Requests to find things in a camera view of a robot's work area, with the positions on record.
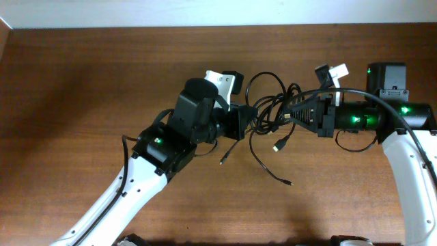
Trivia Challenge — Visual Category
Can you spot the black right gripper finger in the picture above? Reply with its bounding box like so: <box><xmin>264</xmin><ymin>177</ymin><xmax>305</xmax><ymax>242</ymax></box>
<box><xmin>288</xmin><ymin>117</ymin><xmax>318</xmax><ymax>133</ymax></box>
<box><xmin>283</xmin><ymin>98</ymin><xmax>319</xmax><ymax>118</ymax></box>

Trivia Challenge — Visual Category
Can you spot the black micro USB cable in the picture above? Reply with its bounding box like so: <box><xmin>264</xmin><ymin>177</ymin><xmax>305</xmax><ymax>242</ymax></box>
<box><xmin>219</xmin><ymin>95</ymin><xmax>294</xmax><ymax>187</ymax></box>

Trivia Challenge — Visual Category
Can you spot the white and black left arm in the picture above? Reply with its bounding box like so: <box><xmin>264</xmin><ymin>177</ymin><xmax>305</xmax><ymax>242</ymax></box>
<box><xmin>54</xmin><ymin>74</ymin><xmax>257</xmax><ymax>246</ymax></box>

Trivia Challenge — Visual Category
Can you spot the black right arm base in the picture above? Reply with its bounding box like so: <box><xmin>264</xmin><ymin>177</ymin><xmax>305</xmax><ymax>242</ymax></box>
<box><xmin>330</xmin><ymin>235</ymin><xmax>373</xmax><ymax>246</ymax></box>

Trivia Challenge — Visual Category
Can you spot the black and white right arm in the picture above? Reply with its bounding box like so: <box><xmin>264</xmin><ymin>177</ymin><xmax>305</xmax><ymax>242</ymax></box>
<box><xmin>281</xmin><ymin>62</ymin><xmax>436</xmax><ymax>245</ymax></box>

